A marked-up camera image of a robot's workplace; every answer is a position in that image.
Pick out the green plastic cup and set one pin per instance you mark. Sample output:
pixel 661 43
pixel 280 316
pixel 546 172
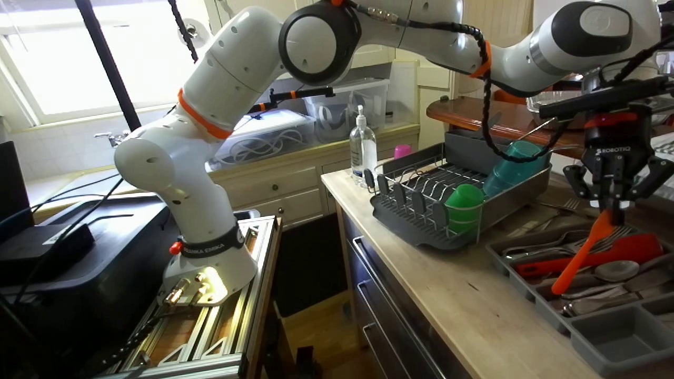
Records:
pixel 464 209

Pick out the pink plastic cup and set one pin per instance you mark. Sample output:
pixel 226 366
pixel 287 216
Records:
pixel 403 151

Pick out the clear plastic bottle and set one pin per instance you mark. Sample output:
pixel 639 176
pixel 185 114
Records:
pixel 362 146

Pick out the large metal spoon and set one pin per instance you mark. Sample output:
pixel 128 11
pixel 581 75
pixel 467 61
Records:
pixel 614 272

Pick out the brown wooden counter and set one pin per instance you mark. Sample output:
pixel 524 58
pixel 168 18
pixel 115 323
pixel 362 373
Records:
pixel 505 121

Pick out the teal plastic cups stack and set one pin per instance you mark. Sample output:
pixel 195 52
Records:
pixel 522 161

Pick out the grey dish drying rack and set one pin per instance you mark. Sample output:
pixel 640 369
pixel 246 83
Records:
pixel 410 192

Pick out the red handled utensil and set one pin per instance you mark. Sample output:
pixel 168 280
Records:
pixel 637 248

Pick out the white cabinet with drawers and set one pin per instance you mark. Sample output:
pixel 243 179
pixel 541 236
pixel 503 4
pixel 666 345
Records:
pixel 287 183

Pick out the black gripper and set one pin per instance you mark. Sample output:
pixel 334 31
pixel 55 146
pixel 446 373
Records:
pixel 617 163

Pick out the orange plastic spoon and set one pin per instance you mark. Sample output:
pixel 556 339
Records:
pixel 597 235

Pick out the metal fork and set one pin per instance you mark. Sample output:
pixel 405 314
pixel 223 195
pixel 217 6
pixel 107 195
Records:
pixel 561 248

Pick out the black box on cart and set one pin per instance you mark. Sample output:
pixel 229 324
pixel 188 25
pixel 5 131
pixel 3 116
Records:
pixel 83 314

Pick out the black camera bar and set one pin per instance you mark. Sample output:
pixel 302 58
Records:
pixel 274 97

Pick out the aluminium frame robot cart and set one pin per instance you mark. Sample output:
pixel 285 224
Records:
pixel 220 341

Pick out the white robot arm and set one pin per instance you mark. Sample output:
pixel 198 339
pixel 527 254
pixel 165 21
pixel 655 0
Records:
pixel 314 44

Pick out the grey cutlery tray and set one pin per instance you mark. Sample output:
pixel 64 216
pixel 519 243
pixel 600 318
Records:
pixel 620 330

